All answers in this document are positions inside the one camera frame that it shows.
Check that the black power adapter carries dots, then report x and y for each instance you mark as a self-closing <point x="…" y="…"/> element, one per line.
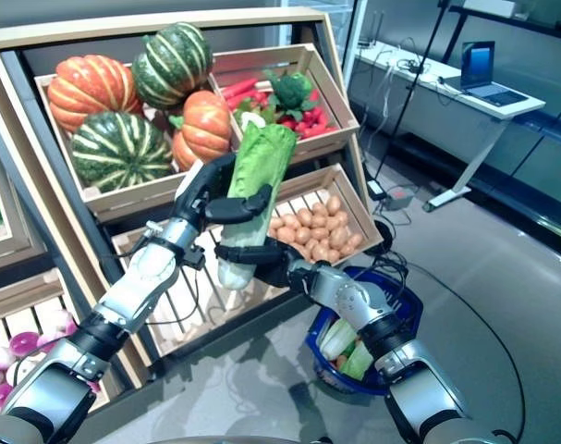
<point x="376" y="189"/>

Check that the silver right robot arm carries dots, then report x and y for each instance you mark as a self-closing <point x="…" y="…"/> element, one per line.
<point x="349" y="296"/>

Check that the large orange pumpkin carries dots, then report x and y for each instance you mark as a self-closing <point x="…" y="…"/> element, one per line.
<point x="90" y="88"/>

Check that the long red carrot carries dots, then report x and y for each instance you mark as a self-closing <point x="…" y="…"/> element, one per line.
<point x="240" y="101"/>
<point x="238" y="88"/>

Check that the grey box red button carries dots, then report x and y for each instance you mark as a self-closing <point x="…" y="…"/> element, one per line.
<point x="400" y="199"/>

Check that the wooden slatted crate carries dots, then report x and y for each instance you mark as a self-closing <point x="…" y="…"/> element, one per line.
<point x="354" y="203"/>
<point x="206" y="324"/>
<point x="7" y="259"/>
<point x="328" y="88"/>
<point x="12" y="296"/>

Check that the white door frame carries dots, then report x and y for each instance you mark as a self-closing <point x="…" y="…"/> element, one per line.
<point x="361" y="23"/>

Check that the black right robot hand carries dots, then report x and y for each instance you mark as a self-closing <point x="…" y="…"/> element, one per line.
<point x="280" y="266"/>

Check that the large wooden crate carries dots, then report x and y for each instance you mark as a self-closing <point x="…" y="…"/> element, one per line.
<point x="123" y="196"/>

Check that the green striped pumpkin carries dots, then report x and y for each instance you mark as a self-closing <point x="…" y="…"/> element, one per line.
<point x="174" y="65"/>
<point x="118" y="150"/>

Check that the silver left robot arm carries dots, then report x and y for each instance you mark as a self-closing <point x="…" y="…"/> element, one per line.
<point x="141" y="282"/>

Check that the grey robot torso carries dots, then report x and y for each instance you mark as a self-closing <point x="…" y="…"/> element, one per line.
<point x="243" y="440"/>

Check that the black router with antennas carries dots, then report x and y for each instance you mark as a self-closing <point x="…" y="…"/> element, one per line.
<point x="365" y="45"/>

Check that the white cauliflower with leaves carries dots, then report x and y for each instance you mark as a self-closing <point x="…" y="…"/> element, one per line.
<point x="252" y="121"/>

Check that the green broccoli head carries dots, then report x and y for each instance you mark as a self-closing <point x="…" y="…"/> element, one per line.
<point x="293" y="89"/>

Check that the green white napa cabbage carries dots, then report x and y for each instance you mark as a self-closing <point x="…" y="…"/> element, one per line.
<point x="356" y="363"/>
<point x="337" y="337"/>
<point x="261" y="162"/>

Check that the black stand pole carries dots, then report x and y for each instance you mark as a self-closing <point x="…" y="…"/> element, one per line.
<point x="414" y="83"/>

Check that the small orange pumpkin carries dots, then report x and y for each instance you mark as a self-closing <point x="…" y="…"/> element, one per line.
<point x="203" y="127"/>

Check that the blue plastic shopping basket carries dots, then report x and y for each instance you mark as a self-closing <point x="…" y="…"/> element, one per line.
<point x="335" y="384"/>

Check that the short red carrot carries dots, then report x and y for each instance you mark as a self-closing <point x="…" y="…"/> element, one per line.
<point x="316" y="132"/>
<point x="314" y="95"/>

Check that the brown potato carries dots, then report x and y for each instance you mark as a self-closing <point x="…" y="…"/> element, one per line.
<point x="333" y="204"/>
<point x="355" y="240"/>
<point x="339" y="238"/>
<point x="304" y="217"/>
<point x="276" y="223"/>
<point x="320" y="252"/>
<point x="320" y="209"/>

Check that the open grey laptop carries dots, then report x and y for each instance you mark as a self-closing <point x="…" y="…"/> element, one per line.
<point x="478" y="60"/>

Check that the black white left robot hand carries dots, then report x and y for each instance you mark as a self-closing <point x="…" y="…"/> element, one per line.
<point x="206" y="194"/>

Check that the wooden display shelf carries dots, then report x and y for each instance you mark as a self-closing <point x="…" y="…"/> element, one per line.
<point x="100" y="33"/>

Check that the white desk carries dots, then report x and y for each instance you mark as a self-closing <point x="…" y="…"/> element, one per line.
<point x="437" y="115"/>

